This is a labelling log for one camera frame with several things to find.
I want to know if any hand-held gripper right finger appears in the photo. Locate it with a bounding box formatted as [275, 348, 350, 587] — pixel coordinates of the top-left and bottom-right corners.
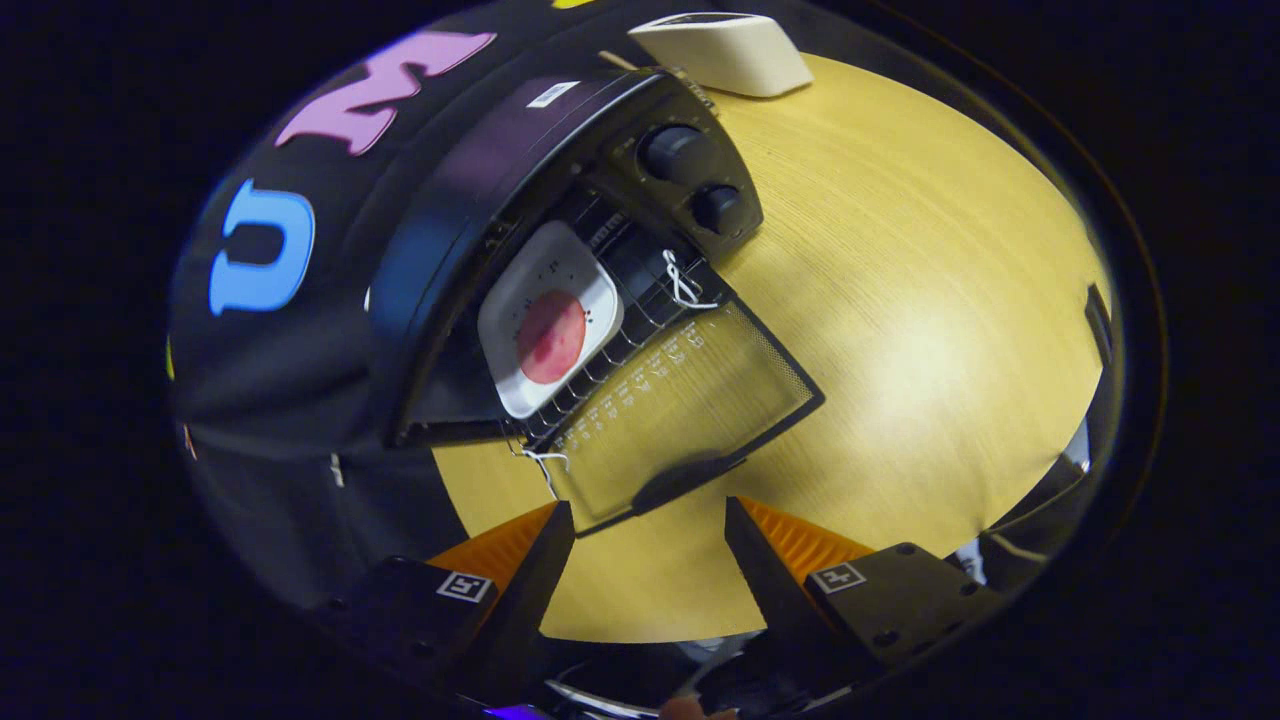
[724, 495, 1003, 696]

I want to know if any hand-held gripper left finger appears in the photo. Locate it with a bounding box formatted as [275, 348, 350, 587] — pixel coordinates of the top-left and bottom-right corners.
[308, 500, 578, 701]

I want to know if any round pink meat slice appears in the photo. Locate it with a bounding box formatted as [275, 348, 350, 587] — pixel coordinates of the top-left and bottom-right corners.
[516, 290, 589, 386]

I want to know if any white square plate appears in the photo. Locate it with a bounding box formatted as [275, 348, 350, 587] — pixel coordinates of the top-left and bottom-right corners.
[477, 221, 626, 420]

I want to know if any black toaster oven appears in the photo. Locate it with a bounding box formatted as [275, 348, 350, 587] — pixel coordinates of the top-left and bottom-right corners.
[365, 68, 827, 539]

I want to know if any black oven knob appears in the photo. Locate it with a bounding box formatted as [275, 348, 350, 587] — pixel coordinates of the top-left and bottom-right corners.
[639, 124, 717, 187]
[692, 184, 747, 239]

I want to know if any white bread toaster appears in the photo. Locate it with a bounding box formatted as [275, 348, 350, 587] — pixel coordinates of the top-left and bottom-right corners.
[628, 12, 814, 99]

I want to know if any white string tie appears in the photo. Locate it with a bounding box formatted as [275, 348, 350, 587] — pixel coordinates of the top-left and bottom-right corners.
[513, 443, 572, 501]
[662, 249, 720, 312]

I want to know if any wire oven rack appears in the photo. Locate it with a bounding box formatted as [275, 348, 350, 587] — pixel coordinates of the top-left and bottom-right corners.
[518, 190, 723, 453]

